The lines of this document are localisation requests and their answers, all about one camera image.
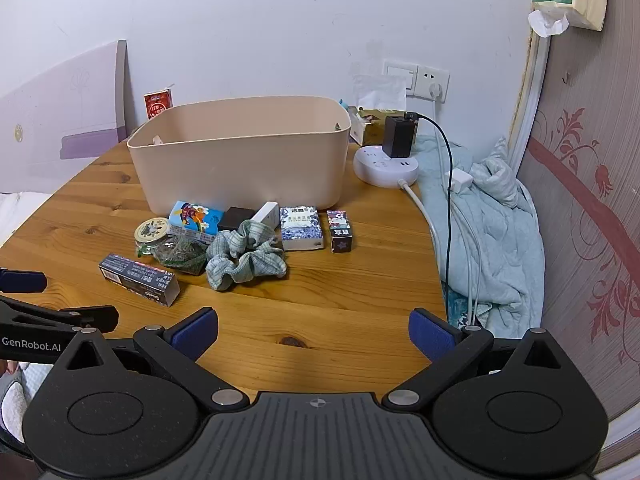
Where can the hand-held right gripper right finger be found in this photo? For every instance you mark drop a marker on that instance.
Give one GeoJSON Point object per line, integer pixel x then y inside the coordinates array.
{"type": "Point", "coordinates": [430, 332]}

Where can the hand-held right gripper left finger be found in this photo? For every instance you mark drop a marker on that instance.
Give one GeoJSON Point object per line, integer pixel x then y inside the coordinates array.
{"type": "Point", "coordinates": [195, 332]}

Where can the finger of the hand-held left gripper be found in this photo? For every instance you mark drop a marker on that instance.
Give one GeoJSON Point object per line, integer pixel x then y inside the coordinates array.
{"type": "Point", "coordinates": [95, 317]}
{"type": "Point", "coordinates": [22, 281]}

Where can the dark toothpaste box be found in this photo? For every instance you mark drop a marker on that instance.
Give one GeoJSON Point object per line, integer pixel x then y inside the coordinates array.
{"type": "Point", "coordinates": [135, 280]}

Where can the green checked scrunchie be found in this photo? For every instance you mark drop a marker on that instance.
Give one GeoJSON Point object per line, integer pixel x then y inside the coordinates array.
{"type": "Point", "coordinates": [250, 262]}

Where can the blue cartoon tissue pack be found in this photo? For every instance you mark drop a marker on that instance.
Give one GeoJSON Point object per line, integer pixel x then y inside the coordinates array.
{"type": "Point", "coordinates": [192, 220]}

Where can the small black box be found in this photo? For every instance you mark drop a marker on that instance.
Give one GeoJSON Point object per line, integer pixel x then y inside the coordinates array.
{"type": "Point", "coordinates": [235, 217]}

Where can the small dark starry box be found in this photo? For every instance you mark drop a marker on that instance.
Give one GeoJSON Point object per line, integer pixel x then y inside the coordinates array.
{"type": "Point", "coordinates": [340, 232]}

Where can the small white box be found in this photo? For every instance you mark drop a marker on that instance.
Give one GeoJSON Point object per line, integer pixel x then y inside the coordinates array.
{"type": "Point", "coordinates": [267, 214]}

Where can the blue white patterned tissue pack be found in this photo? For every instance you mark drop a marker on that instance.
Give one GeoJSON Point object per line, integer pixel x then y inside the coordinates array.
{"type": "Point", "coordinates": [300, 227]}

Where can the beige plastic storage bin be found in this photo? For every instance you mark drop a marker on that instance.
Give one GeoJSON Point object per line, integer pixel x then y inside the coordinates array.
{"type": "Point", "coordinates": [240, 170]}

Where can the grey white cloth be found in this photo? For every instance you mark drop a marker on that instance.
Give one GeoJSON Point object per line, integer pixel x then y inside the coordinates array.
{"type": "Point", "coordinates": [20, 400]}

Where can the white bedding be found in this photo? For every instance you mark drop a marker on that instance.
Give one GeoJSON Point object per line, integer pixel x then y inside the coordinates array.
{"type": "Point", "coordinates": [20, 217]}

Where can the light blue blanket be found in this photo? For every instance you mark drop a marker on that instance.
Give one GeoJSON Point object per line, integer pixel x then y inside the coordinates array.
{"type": "Point", "coordinates": [505, 240]}

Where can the small white charger adapter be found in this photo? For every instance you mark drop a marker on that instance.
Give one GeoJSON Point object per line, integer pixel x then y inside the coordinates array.
{"type": "Point", "coordinates": [458, 181]}

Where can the round white power strip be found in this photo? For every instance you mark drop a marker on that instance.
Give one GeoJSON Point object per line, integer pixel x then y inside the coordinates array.
{"type": "Point", "coordinates": [380, 167]}

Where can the lavender white board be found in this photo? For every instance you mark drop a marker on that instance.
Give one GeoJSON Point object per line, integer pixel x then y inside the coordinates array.
{"type": "Point", "coordinates": [75, 100]}

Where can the black charger block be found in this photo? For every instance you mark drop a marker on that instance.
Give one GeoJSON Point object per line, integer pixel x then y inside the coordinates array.
{"type": "Point", "coordinates": [399, 135]}

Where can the floral patterned panel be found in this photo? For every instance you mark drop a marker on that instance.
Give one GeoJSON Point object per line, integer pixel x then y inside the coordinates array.
{"type": "Point", "coordinates": [590, 185]}

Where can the red drink carton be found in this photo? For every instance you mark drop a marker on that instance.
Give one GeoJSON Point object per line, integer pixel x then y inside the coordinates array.
{"type": "Point", "coordinates": [158, 105]}

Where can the blue toy figure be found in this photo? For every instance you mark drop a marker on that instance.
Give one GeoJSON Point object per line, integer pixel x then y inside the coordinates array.
{"type": "Point", "coordinates": [345, 104]}

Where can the clear plastic bag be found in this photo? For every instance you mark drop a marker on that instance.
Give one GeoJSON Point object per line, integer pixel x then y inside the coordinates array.
{"type": "Point", "coordinates": [377, 90]}

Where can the white wall plug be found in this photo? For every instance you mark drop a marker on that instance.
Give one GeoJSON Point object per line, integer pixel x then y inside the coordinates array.
{"type": "Point", "coordinates": [436, 92]}

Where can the white wall socket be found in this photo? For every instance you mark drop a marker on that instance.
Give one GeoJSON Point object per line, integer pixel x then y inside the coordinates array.
{"type": "Point", "coordinates": [434, 76]}

